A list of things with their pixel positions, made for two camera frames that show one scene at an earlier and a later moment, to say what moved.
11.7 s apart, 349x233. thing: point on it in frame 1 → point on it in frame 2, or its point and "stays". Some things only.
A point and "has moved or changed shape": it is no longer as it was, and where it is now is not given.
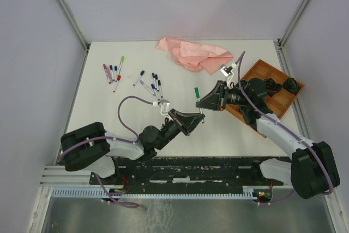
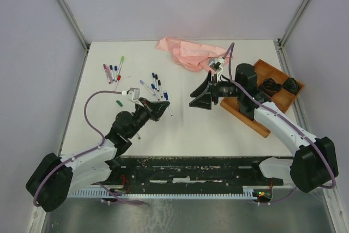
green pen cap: (196, 89) has moved or changed shape
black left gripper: (188, 120) → (154, 108)
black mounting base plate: (146, 171) stays
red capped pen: (118, 78) stays
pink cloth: (193, 57) stays
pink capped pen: (109, 74) stays
